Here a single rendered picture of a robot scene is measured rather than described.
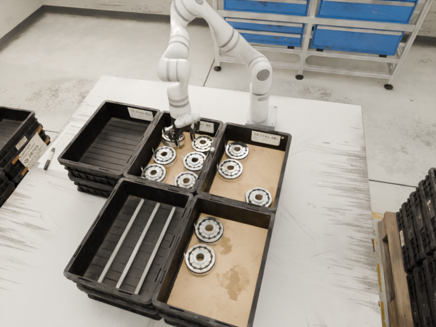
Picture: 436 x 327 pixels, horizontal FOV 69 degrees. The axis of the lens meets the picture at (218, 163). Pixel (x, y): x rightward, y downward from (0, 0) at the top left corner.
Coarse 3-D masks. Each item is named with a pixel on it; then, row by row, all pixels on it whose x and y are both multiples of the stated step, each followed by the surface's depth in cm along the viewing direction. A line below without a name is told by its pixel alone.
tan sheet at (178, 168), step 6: (186, 132) 150; (186, 138) 148; (162, 144) 146; (186, 144) 146; (180, 150) 143; (186, 150) 143; (180, 156) 141; (150, 162) 139; (180, 162) 139; (168, 168) 137; (174, 168) 137; (180, 168) 137; (168, 174) 135; (174, 174) 135; (168, 180) 132
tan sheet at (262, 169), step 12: (252, 156) 140; (264, 156) 140; (276, 156) 139; (252, 168) 136; (264, 168) 135; (276, 168) 135; (216, 180) 132; (240, 180) 132; (252, 180) 131; (264, 180) 131; (276, 180) 131; (216, 192) 128; (228, 192) 128; (240, 192) 128
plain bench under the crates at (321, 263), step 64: (64, 128) 173; (320, 128) 168; (64, 192) 146; (320, 192) 142; (0, 256) 127; (64, 256) 126; (320, 256) 123; (0, 320) 111; (64, 320) 111; (128, 320) 110; (256, 320) 109; (320, 320) 109
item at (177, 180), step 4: (184, 172) 131; (188, 172) 131; (176, 176) 130; (180, 176) 130; (192, 176) 129; (196, 176) 130; (176, 180) 129; (176, 184) 127; (180, 184) 127; (192, 184) 127; (188, 188) 126; (192, 188) 126
